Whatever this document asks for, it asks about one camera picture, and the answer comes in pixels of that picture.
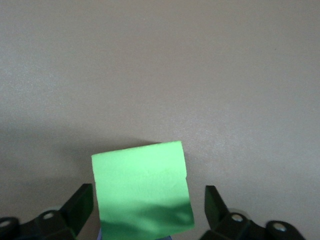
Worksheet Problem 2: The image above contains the green foam cube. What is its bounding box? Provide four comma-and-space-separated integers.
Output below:
91, 141, 195, 240

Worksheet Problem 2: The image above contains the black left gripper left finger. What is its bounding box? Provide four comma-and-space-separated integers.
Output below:
0, 183, 95, 240

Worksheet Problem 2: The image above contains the large table cover sheet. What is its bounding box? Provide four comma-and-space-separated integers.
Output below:
0, 0, 320, 240

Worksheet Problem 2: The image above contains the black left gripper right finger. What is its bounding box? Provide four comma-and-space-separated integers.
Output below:
201, 185, 307, 240

